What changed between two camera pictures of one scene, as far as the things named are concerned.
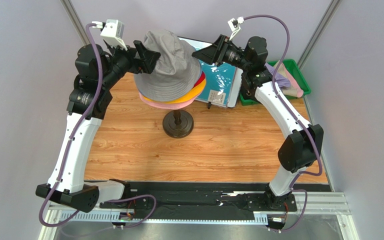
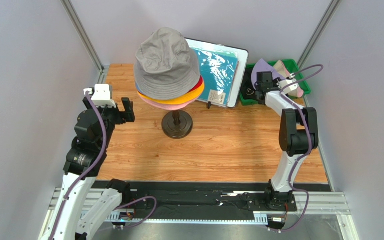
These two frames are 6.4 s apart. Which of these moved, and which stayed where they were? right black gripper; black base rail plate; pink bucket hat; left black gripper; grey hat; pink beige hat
Moved: right black gripper; left black gripper
Stayed: pink bucket hat; grey hat; black base rail plate; pink beige hat
